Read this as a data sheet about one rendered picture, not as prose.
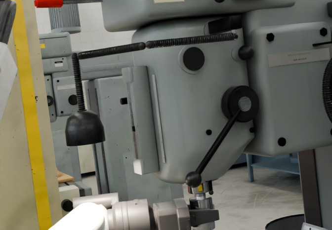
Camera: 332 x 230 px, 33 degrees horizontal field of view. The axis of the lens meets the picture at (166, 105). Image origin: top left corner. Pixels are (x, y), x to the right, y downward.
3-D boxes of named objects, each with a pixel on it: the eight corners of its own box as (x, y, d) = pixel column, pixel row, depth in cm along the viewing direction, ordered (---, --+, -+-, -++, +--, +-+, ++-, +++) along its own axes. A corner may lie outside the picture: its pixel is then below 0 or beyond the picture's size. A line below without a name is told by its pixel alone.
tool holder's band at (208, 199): (213, 202, 115) (213, 197, 115) (190, 205, 115) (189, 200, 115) (210, 197, 120) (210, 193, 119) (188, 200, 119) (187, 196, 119)
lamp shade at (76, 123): (58, 146, 105) (54, 113, 104) (84, 140, 111) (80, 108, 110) (87, 145, 101) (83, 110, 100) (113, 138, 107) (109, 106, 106)
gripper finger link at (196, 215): (219, 221, 115) (188, 225, 115) (217, 206, 115) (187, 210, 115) (220, 223, 114) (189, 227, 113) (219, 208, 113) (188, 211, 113)
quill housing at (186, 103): (180, 192, 104) (159, 18, 102) (139, 179, 122) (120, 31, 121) (267, 173, 111) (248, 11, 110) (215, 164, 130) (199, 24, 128)
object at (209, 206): (216, 229, 115) (213, 202, 115) (193, 232, 115) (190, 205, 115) (213, 223, 120) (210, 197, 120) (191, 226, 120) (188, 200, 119)
